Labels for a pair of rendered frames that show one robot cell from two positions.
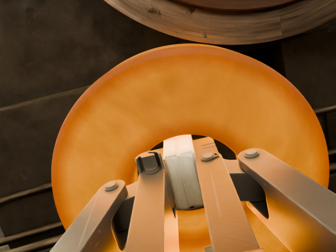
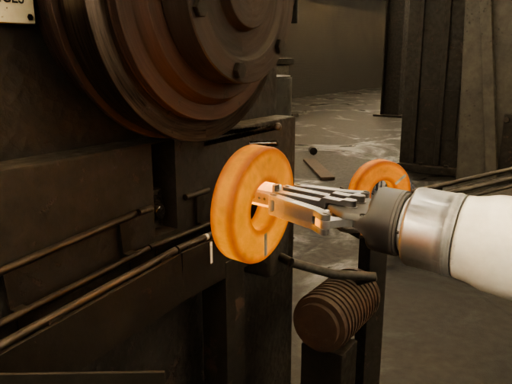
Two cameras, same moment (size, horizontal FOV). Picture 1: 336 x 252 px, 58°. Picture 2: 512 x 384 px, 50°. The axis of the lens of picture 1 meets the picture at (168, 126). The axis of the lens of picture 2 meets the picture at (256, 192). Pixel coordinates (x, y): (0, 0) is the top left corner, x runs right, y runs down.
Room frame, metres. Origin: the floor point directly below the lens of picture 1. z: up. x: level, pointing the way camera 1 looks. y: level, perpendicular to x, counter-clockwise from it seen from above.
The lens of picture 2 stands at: (-0.17, 0.61, 1.02)
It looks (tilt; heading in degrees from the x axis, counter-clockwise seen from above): 14 degrees down; 299
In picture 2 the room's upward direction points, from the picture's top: straight up
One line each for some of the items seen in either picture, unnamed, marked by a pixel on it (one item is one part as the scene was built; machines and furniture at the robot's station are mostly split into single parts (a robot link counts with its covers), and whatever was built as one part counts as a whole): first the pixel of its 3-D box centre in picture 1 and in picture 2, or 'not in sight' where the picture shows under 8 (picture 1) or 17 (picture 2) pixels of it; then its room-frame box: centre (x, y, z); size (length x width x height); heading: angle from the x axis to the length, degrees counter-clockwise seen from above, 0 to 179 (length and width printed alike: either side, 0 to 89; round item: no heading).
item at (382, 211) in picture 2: not in sight; (369, 216); (0.01, 0.01, 0.84); 0.09 x 0.08 x 0.07; 176
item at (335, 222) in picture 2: not in sight; (341, 221); (0.03, 0.04, 0.84); 0.05 x 0.05 x 0.02; 87
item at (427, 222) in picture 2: not in sight; (432, 229); (-0.06, 0.01, 0.83); 0.09 x 0.06 x 0.09; 86
